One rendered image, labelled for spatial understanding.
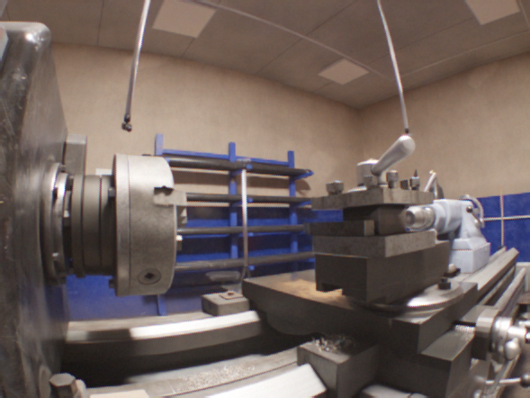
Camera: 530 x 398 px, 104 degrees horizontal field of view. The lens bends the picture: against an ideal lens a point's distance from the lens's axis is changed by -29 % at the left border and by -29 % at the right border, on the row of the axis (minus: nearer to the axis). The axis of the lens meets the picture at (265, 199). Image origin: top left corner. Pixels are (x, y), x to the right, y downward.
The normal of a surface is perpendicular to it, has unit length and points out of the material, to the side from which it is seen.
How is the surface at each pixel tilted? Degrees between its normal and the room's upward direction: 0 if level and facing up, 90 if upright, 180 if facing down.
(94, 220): 83
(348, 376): 90
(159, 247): 106
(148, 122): 90
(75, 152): 90
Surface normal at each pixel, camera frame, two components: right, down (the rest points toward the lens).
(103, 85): 0.54, -0.09
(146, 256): 0.51, 0.28
